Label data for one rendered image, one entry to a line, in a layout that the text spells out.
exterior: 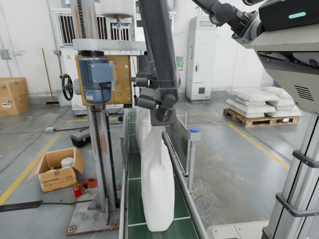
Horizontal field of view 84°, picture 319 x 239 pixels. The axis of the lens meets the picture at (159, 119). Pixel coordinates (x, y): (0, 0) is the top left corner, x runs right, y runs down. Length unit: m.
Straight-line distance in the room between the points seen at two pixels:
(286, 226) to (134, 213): 0.83
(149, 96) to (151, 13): 0.25
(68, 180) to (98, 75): 1.48
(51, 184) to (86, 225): 0.65
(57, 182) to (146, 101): 1.76
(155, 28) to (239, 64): 5.77
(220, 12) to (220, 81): 5.07
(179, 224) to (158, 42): 1.05
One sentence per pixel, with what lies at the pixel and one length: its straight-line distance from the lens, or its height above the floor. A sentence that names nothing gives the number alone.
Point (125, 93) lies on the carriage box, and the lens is 1.21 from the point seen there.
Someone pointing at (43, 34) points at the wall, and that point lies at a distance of 5.63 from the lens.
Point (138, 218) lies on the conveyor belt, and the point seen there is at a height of 0.38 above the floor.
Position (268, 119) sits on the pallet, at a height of 0.14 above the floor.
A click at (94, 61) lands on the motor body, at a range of 1.01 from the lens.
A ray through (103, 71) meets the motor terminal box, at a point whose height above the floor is 1.27.
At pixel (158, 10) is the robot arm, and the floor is 1.44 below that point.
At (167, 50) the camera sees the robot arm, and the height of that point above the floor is 1.36.
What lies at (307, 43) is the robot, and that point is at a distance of 0.65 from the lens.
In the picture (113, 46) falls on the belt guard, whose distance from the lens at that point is 1.03.
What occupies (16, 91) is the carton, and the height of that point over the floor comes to 0.49.
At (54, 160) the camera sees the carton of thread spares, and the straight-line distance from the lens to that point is 2.56.
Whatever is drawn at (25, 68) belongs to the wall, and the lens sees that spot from 5.88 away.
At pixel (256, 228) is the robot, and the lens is 1.53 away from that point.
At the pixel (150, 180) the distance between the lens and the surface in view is 0.92.
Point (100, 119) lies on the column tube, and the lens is 1.34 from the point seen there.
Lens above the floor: 1.36
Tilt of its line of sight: 21 degrees down
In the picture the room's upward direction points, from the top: straight up
